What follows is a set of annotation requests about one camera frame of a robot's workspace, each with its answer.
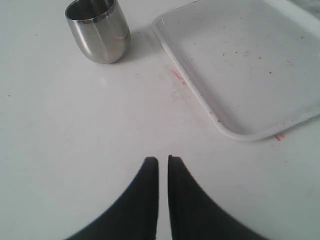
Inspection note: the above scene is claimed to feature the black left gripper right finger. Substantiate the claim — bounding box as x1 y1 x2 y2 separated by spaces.
167 155 265 240

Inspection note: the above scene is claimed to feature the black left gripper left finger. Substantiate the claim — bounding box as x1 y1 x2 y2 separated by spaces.
68 157 159 240

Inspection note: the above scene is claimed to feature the steel cup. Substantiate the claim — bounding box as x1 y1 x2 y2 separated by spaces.
65 0 131 64

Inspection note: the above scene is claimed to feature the white rectangular plastic tray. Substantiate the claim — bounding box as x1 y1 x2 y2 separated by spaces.
152 0 320 141

